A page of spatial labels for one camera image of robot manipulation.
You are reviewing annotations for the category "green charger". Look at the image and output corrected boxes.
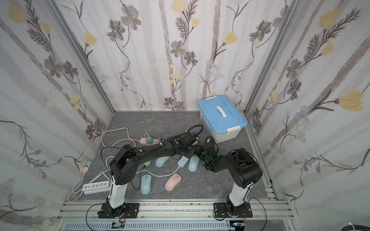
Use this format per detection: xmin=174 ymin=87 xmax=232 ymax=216
xmin=144 ymin=161 xmax=152 ymax=167

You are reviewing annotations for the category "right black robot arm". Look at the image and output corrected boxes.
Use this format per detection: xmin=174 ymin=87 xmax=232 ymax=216
xmin=196 ymin=136 xmax=263 ymax=220

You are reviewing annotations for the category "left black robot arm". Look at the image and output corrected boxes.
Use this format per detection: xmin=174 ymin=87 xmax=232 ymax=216
xmin=97 ymin=131 xmax=199 ymax=218

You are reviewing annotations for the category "blue mouse right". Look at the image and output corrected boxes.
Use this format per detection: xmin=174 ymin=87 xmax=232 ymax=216
xmin=188 ymin=155 xmax=200 ymax=172

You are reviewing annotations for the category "blue mouse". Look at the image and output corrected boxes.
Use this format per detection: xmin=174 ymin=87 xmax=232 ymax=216
xmin=188 ymin=155 xmax=200 ymax=172
xmin=140 ymin=175 xmax=152 ymax=195
xmin=155 ymin=157 xmax=170 ymax=168

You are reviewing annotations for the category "blue mouse middle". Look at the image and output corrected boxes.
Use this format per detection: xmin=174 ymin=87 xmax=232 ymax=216
xmin=155 ymin=157 xmax=170 ymax=168

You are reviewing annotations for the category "pink mouse front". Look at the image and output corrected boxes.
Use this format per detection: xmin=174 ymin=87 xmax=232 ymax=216
xmin=165 ymin=173 xmax=182 ymax=192

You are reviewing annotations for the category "blue mouse front left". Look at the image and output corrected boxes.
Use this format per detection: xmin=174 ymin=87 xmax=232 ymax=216
xmin=140 ymin=175 xmax=152 ymax=195

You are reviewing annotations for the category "blue power strip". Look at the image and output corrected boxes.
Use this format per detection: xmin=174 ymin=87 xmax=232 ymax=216
xmin=177 ymin=156 xmax=189 ymax=168

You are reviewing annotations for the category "teal USB charger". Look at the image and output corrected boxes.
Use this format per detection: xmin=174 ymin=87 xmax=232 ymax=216
xmin=145 ymin=137 xmax=153 ymax=144

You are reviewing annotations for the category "pink power strip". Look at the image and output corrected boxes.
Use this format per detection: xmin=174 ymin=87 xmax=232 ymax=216
xmin=139 ymin=137 xmax=162 ymax=145

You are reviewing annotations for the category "blue lid storage box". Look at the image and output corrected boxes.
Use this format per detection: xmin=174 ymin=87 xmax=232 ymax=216
xmin=198 ymin=95 xmax=248 ymax=144

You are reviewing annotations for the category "white power strip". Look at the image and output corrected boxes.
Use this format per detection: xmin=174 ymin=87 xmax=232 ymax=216
xmin=82 ymin=181 xmax=111 ymax=194

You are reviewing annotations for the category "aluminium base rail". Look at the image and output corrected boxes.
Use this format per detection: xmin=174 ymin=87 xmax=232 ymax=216
xmin=52 ymin=199 xmax=299 ymax=231

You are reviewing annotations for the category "pink power strip cable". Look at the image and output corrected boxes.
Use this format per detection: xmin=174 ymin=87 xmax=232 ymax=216
xmin=67 ymin=127 xmax=142 ymax=202

